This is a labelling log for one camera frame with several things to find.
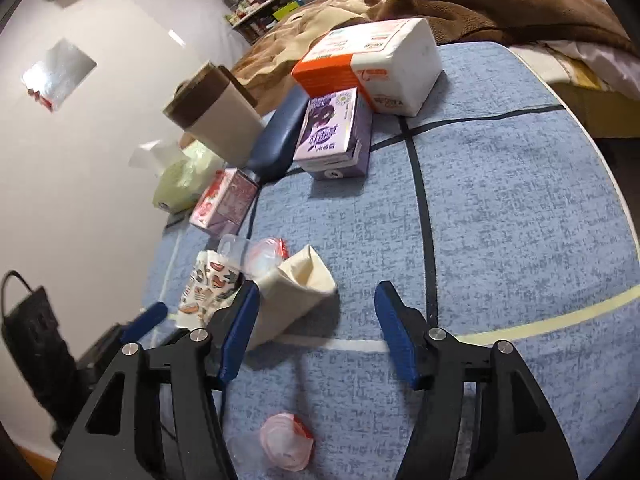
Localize pink strawberry milk carton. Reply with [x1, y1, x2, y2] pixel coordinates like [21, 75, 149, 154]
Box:
[189, 169, 260, 238]

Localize square wall mirror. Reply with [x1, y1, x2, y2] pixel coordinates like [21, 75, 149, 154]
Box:
[21, 37, 97, 111]

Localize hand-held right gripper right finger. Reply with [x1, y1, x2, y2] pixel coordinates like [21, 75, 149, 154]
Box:
[375, 281, 578, 480]

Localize pale pink duvet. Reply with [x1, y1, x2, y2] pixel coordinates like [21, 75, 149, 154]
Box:
[510, 35, 640, 96]

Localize patterned paper wrapper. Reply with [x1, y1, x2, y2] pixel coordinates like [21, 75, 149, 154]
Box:
[177, 250, 246, 328]

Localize pale green tissue pack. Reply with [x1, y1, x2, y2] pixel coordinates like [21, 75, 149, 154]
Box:
[129, 140, 226, 211]

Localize beige paper bag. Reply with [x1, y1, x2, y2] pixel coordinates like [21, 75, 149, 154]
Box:
[247, 245, 337, 351]

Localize dark blue glasses case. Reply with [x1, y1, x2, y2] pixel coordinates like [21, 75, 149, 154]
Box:
[248, 85, 311, 181]

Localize beige cup brown lid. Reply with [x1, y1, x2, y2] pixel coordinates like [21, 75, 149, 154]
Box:
[162, 61, 266, 166]

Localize purple milk carton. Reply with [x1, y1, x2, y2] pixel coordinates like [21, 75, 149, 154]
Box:
[292, 87, 373, 181]

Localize yellow patterned mattress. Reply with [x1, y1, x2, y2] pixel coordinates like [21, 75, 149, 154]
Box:
[550, 52, 640, 141]

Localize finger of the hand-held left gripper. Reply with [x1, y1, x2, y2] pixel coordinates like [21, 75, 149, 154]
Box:
[77, 301, 168, 381]

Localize cluttered grey desk shelf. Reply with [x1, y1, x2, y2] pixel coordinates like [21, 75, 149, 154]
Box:
[222, 0, 313, 43]

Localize brown fleece blanket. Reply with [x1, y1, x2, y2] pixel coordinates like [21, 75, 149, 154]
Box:
[232, 0, 633, 111]

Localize black handbag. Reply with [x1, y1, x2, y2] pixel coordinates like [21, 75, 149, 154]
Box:
[0, 270, 81, 448]

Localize orange white tissue box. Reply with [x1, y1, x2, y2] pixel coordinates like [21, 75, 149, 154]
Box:
[291, 17, 443, 117]

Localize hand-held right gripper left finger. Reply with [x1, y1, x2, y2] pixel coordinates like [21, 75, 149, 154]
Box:
[52, 281, 261, 480]

